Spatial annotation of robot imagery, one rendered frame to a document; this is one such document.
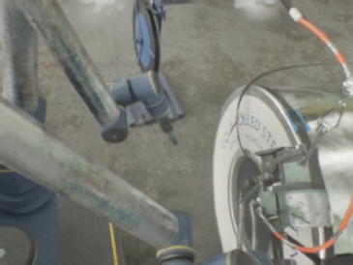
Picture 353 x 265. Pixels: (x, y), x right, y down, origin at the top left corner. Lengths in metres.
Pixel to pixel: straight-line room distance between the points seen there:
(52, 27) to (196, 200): 1.89
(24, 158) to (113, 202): 0.23
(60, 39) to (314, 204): 0.89
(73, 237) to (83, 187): 1.42
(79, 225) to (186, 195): 0.89
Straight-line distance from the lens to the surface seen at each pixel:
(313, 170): 1.18
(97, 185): 0.78
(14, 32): 1.41
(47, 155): 0.70
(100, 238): 2.16
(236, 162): 1.97
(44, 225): 1.72
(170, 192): 2.73
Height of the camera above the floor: 2.31
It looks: 50 degrees down
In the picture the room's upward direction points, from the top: 9 degrees clockwise
